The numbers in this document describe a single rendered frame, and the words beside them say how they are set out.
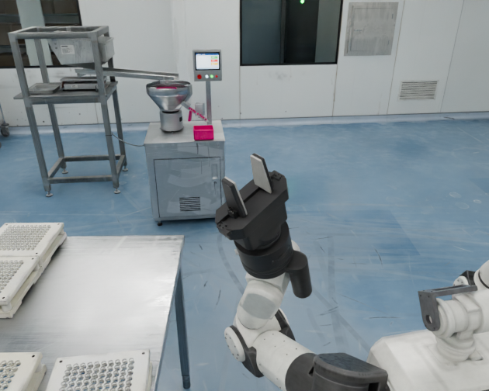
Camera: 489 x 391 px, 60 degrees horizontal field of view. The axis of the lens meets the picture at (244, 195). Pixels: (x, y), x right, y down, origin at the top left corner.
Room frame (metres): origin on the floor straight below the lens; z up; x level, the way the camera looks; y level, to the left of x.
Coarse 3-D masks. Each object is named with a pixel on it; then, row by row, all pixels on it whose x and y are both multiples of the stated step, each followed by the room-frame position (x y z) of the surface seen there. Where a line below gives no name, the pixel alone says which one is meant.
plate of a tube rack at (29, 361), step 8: (16, 352) 0.83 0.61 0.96; (24, 352) 0.83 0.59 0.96; (32, 352) 0.83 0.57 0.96; (40, 352) 0.83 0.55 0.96; (0, 360) 0.80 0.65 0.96; (8, 360) 0.80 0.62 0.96; (16, 360) 0.80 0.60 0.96; (24, 360) 0.80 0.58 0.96; (32, 360) 0.80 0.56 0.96; (40, 360) 0.82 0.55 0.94; (24, 368) 0.78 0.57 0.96; (32, 368) 0.78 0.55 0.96; (0, 376) 0.75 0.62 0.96; (8, 376) 0.75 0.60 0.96; (16, 376) 0.75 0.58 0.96; (24, 376) 0.75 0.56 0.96; (32, 376) 0.76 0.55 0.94; (0, 384) 0.73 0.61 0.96; (8, 384) 0.73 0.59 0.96; (16, 384) 0.73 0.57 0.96; (24, 384) 0.73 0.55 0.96
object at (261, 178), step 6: (252, 156) 0.53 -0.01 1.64; (258, 156) 0.53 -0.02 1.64; (252, 162) 0.53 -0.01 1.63; (258, 162) 0.52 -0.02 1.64; (264, 162) 0.52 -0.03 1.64; (252, 168) 0.54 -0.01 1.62; (258, 168) 0.53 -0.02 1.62; (264, 168) 0.52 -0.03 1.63; (258, 174) 0.53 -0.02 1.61; (264, 174) 0.52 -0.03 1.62; (258, 180) 0.54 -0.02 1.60; (264, 180) 0.53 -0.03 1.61; (270, 180) 0.53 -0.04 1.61; (258, 186) 0.55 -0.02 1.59; (264, 186) 0.54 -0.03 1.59; (270, 186) 0.53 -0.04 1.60; (270, 192) 0.53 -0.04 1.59
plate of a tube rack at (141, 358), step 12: (60, 360) 0.80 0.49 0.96; (72, 360) 0.80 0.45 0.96; (84, 360) 0.80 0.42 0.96; (96, 360) 0.80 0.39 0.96; (108, 360) 0.80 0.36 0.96; (120, 360) 0.80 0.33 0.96; (144, 360) 0.80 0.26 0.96; (60, 372) 0.76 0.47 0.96; (144, 372) 0.76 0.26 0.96; (48, 384) 0.73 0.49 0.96; (60, 384) 0.73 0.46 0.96; (96, 384) 0.73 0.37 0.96; (132, 384) 0.73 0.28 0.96; (144, 384) 0.73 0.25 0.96
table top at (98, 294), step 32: (64, 256) 1.38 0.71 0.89; (96, 256) 1.38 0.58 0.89; (128, 256) 1.38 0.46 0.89; (160, 256) 1.38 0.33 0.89; (32, 288) 1.19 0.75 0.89; (64, 288) 1.19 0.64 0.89; (96, 288) 1.19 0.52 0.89; (128, 288) 1.19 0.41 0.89; (160, 288) 1.19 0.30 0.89; (0, 320) 1.02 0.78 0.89; (32, 320) 1.02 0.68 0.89; (64, 320) 1.02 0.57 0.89; (96, 320) 1.02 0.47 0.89; (128, 320) 1.02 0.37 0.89; (160, 320) 1.02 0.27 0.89; (0, 352) 0.89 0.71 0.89; (64, 352) 0.89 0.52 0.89; (96, 352) 0.89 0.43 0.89; (160, 352) 0.89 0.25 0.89
